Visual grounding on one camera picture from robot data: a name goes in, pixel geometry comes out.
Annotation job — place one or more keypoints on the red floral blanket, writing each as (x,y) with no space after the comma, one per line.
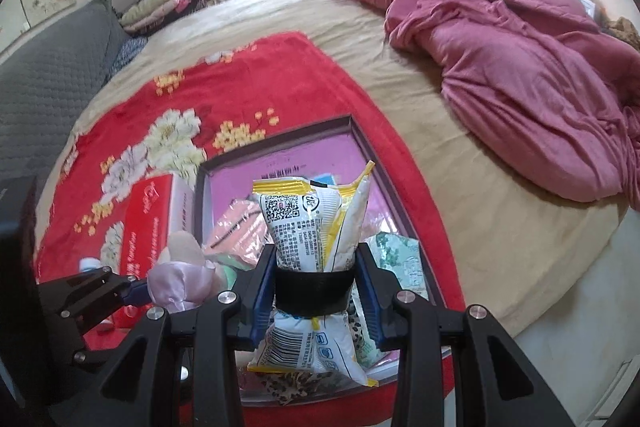
(280,72)

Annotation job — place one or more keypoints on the dark box pink interior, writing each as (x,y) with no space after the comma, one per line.
(310,157)

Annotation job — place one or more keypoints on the leopard print scrunchie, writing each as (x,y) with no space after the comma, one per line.
(300,387)

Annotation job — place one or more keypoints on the white plush toy purple dress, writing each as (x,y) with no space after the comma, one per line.
(175,282)

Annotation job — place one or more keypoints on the brown furry cloth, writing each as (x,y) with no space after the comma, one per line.
(622,32)

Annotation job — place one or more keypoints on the red and white carton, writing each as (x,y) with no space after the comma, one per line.
(150,227)

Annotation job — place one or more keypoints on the white yellow snack bag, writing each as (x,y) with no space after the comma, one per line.
(305,232)

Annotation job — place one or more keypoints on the green sponge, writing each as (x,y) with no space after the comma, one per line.
(229,272)

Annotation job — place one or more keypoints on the pink hairpin packet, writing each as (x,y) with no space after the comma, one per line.
(235,232)

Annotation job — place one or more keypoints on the red floral bedspread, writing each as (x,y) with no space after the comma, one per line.
(350,57)

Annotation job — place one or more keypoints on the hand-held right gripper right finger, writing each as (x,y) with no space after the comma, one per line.
(368,302)

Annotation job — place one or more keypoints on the cream folded blanket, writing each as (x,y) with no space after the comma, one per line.
(150,4)

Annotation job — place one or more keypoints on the blue patterned pillow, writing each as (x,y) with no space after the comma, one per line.
(127,54)

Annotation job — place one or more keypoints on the black elastic band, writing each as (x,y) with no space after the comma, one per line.
(315,292)

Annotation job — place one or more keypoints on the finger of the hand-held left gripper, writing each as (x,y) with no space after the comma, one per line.
(75,284)
(135,293)

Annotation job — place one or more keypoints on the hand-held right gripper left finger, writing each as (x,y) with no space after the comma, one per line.
(261,302)

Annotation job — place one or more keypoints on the grey quilted headboard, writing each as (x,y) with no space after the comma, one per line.
(50,72)

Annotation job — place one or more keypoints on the pink quilt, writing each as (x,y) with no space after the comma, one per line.
(500,57)

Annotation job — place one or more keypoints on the green tissue packet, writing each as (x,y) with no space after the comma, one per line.
(400,257)
(372,349)

